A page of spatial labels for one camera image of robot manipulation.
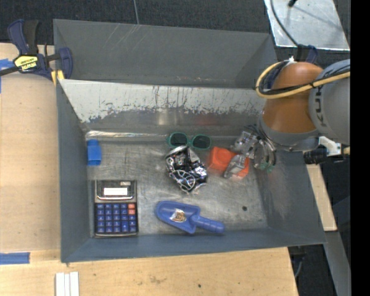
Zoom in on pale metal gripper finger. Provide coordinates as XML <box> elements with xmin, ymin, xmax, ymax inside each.
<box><xmin>231</xmin><ymin>129</ymin><xmax>255</xmax><ymax>154</ymax></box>
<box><xmin>223</xmin><ymin>154</ymin><xmax>247</xmax><ymax>179</ymax></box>

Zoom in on orange block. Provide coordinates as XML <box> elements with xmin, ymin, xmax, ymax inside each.
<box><xmin>207</xmin><ymin>146</ymin><xmax>251</xmax><ymax>180</ymax></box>

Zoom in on green sunglasses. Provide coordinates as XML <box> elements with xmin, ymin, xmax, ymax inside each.
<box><xmin>166</xmin><ymin>131</ymin><xmax>212</xmax><ymax>150</ymax></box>

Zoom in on crumpled black and white packet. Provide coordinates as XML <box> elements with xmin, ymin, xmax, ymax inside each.
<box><xmin>164</xmin><ymin>145</ymin><xmax>209</xmax><ymax>195</ymax></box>

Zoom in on blue plastic scoop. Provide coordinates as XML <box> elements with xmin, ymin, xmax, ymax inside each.
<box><xmin>154</xmin><ymin>200</ymin><xmax>226</xmax><ymax>235</ymax></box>

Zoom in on grey metal bin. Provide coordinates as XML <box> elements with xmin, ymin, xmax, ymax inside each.
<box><xmin>52</xmin><ymin>18</ymin><xmax>328</xmax><ymax>263</ymax></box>

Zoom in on grey calculator with blue keys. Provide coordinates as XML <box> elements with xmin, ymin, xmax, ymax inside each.
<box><xmin>92</xmin><ymin>179</ymin><xmax>140</xmax><ymax>237</ymax></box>

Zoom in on small blue block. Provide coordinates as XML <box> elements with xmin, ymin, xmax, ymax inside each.
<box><xmin>86</xmin><ymin>138</ymin><xmax>103</xmax><ymax>167</ymax></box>

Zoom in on pale wood flat board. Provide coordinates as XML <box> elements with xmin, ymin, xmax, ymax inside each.
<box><xmin>0</xmin><ymin>72</ymin><xmax>62</xmax><ymax>254</ymax></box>

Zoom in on black cylinder on white bracket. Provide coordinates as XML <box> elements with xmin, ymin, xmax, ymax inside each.
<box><xmin>303</xmin><ymin>136</ymin><xmax>342</xmax><ymax>165</ymax></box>

